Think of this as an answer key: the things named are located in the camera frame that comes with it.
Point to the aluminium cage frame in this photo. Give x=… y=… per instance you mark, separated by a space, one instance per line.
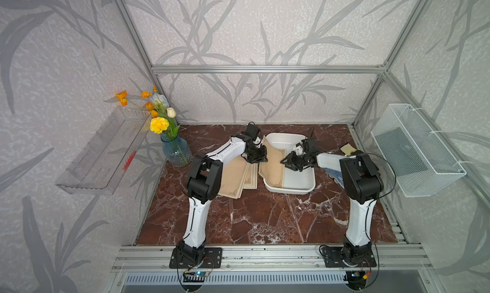
x=382 y=72

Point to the aluminium front rail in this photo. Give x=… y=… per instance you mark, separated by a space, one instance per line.
x=275 y=257

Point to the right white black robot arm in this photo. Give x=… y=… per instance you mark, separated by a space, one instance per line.
x=360 y=179

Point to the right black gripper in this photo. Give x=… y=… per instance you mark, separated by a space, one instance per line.
x=290 y=161

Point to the black yellow work glove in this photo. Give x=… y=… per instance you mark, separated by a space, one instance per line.
x=349 y=150

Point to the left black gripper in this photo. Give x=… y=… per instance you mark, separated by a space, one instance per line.
x=262 y=158

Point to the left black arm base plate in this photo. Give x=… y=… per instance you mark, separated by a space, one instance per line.
x=209 y=258

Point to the white plastic storage box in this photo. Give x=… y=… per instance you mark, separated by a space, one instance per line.
x=287 y=171

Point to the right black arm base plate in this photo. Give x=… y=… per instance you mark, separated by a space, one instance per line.
x=347 y=256

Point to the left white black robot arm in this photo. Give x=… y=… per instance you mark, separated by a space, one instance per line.
x=204 y=183

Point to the red pen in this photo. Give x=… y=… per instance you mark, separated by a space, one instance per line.
x=128 y=161

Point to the clear acrylic wall shelf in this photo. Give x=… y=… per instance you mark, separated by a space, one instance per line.
x=98 y=169

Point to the right circuit board with wires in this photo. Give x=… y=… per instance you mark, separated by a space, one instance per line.
x=357 y=280

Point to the beige stationery sheet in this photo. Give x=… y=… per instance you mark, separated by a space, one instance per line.
x=236 y=175
x=273 y=170
x=252 y=180

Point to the blue white dotted glove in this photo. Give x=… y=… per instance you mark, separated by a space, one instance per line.
x=336 y=176

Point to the white wire mesh basket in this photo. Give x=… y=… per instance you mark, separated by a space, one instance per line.
x=423 y=164

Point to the blue glass vase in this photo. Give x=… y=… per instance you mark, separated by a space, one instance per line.
x=177 y=151

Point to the yellow orange artificial flowers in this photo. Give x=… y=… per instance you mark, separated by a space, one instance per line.
x=163 y=120

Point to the left green circuit board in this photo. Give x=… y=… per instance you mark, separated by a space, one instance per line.
x=196 y=277

